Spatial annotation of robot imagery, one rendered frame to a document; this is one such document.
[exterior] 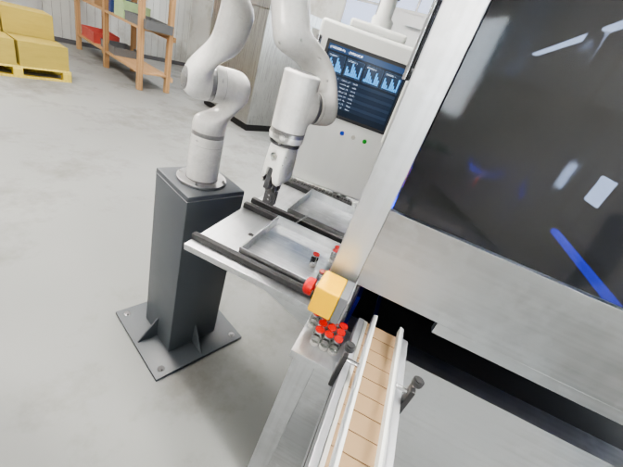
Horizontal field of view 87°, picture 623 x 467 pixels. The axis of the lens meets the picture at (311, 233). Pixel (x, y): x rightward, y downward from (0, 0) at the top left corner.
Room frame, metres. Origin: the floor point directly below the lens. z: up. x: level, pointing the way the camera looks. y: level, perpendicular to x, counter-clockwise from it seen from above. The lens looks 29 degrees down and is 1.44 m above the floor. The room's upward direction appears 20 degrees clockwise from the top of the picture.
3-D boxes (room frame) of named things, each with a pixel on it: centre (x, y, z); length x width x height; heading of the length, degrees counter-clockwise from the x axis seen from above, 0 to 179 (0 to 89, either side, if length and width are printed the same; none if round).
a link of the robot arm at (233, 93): (1.19, 0.46, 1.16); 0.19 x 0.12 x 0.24; 133
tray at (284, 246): (0.84, -0.02, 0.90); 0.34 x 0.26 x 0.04; 79
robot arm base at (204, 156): (1.16, 0.49, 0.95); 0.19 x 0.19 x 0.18
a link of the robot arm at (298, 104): (0.79, 0.13, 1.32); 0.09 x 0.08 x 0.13; 133
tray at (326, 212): (1.17, -0.08, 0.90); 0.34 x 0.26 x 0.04; 79
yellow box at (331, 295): (0.57, -0.09, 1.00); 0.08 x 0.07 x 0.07; 79
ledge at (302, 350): (0.55, -0.12, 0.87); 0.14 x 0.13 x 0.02; 79
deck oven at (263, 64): (5.76, 1.75, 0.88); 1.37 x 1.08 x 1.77; 56
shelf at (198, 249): (1.02, 0.02, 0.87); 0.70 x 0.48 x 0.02; 169
